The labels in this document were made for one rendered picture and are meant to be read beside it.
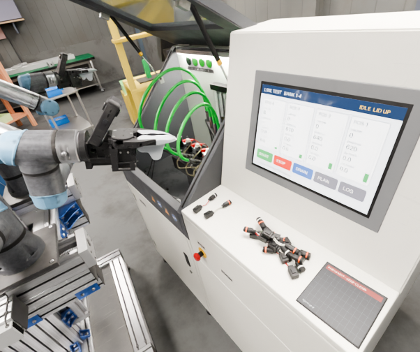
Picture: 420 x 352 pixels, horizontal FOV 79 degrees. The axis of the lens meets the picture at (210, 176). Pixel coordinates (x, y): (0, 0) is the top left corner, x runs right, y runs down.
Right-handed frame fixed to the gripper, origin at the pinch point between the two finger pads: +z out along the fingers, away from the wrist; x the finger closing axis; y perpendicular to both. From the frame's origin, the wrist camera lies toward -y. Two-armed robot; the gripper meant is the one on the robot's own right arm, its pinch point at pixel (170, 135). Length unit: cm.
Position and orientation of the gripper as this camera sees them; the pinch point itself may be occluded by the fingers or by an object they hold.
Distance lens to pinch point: 62.9
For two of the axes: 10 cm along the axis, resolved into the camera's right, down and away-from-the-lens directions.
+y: -0.7, 8.6, 5.0
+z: 9.7, -0.5, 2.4
